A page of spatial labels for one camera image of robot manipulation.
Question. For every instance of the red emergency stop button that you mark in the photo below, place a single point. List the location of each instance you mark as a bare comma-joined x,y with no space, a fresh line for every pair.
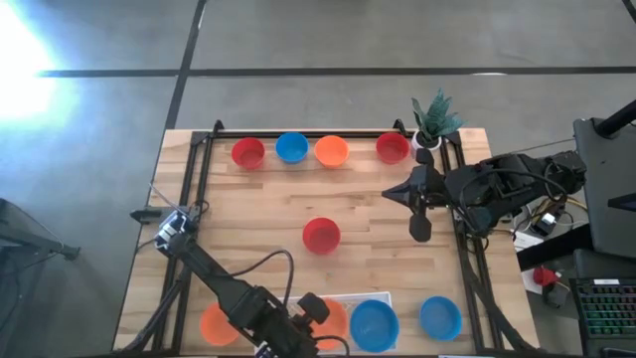
543,276

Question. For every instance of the red mini bowl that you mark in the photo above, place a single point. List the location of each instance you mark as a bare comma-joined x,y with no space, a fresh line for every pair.
248,154
321,236
392,148

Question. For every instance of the black stand leg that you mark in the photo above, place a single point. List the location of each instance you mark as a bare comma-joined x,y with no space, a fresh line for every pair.
59,250

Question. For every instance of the white plastic tray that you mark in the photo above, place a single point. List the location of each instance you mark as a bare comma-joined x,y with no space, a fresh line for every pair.
377,295

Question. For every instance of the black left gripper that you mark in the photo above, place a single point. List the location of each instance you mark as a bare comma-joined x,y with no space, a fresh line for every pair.
293,328

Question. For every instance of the green snake plant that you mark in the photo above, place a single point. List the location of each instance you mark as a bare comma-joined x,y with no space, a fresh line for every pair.
436,117

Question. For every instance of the orange mini bowl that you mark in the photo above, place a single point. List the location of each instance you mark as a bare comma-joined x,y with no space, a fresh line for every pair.
331,151
213,325

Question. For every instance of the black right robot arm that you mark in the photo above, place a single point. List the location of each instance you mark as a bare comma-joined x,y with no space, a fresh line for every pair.
497,186

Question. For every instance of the black aluminium table frame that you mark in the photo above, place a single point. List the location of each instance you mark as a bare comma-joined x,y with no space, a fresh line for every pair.
323,134

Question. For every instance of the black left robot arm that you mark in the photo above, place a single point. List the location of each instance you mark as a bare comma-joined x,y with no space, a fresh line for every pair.
213,271

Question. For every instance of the black laptop backlit keyboard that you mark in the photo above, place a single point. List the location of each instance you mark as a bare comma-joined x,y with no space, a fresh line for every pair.
608,310

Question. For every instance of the white power adapter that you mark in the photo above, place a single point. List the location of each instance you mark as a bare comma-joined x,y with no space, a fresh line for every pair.
548,219

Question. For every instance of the orange plate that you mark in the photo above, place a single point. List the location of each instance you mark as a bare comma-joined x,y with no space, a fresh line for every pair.
335,323

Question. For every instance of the white plant pot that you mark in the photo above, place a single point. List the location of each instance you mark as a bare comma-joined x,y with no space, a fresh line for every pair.
428,144

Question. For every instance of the white paper sheet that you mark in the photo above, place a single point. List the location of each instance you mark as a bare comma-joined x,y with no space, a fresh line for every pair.
526,242

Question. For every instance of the dark grey computer case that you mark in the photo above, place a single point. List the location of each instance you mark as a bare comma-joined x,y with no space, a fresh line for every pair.
601,199

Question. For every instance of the blue mini bowl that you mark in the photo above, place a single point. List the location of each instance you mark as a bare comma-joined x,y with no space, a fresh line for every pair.
292,148
374,325
440,318

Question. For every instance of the black pole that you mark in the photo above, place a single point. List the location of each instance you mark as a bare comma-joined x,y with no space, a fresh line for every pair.
616,119

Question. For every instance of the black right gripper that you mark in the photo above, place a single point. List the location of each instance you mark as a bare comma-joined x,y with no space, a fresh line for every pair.
432,191

